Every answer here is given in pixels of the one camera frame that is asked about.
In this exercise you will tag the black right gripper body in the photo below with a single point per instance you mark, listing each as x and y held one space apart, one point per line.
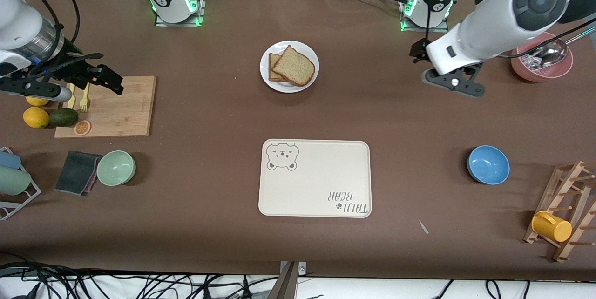
70 67

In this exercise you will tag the plain brown bread slice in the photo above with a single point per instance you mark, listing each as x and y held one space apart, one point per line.
293 66

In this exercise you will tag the white round plate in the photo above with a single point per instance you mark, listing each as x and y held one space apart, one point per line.
266 80

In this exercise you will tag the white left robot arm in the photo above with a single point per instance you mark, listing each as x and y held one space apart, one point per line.
493 29

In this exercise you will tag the yellow plastic fork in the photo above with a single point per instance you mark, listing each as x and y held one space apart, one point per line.
84 101

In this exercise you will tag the yellow plastic knife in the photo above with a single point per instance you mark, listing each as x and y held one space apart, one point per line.
71 98

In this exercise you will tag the wooden cutting board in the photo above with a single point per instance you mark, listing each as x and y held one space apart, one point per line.
130 108

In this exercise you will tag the yellow lemon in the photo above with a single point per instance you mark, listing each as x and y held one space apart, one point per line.
37 102
36 117

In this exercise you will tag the dark green avocado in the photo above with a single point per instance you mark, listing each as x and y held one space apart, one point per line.
63 117

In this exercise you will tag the toy orange slice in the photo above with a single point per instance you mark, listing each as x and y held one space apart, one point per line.
82 127

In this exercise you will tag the pale green bowl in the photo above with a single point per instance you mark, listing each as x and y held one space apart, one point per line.
116 167

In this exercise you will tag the dark grey sponge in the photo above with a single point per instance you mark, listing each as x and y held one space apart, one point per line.
77 172

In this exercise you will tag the clear ice pieces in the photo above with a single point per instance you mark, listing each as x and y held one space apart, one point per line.
530 60

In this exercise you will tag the light blue cup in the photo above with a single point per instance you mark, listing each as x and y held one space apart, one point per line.
9 160

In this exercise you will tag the pink bowl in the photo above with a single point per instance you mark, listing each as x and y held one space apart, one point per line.
540 75

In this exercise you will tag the pale green cup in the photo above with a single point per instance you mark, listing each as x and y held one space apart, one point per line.
14 180

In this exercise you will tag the metal scoop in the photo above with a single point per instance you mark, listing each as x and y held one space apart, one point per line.
551 54

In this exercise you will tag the blue bowl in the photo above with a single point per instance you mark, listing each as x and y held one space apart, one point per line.
488 165

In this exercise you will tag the bread slice under egg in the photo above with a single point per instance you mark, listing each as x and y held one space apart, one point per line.
275 68

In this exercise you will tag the cream bear print tray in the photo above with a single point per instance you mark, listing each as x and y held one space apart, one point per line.
321 173

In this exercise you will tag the small white paper scrap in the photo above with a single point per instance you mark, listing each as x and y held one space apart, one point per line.
423 227

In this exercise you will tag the yellow mug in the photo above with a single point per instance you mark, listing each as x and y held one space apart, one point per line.
551 227

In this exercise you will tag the wooden mug rack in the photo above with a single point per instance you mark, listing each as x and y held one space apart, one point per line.
577 206

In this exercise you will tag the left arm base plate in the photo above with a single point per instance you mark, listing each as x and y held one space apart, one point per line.
409 26

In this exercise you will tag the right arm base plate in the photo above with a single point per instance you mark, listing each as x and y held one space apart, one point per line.
201 5

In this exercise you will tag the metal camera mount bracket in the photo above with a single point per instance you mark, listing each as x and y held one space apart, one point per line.
289 280

